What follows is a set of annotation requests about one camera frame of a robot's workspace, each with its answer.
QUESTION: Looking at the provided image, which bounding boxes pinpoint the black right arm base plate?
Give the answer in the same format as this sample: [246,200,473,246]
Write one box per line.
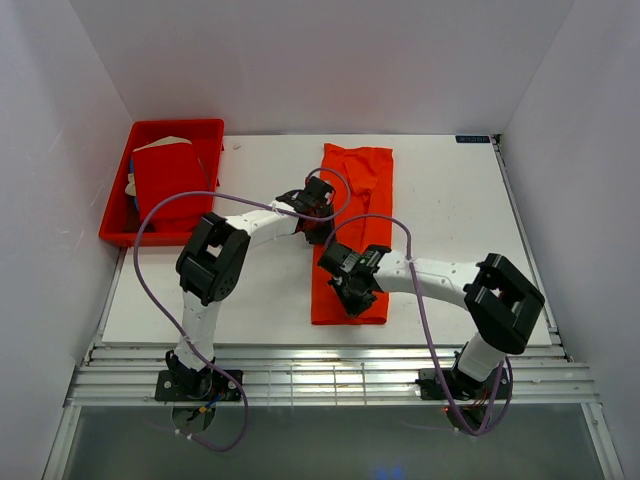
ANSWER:
[415,368,512,401]

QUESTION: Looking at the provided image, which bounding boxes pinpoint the red folded t-shirt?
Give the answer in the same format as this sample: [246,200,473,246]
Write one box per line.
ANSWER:
[132,144,211,234]

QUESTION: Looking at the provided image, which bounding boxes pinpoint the orange t-shirt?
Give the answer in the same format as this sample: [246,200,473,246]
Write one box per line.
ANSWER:
[311,143,394,326]

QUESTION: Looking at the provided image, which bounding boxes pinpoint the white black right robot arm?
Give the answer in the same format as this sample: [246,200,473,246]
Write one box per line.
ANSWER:
[317,242,545,397]

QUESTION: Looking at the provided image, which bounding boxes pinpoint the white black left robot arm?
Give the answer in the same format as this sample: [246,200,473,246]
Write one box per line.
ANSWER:
[165,177,335,400]

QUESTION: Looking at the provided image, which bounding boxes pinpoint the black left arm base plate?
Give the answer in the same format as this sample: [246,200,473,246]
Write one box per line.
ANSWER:
[154,369,241,403]

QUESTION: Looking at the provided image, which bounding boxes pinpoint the dark logo sticker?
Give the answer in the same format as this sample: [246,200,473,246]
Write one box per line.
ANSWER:
[455,135,491,144]

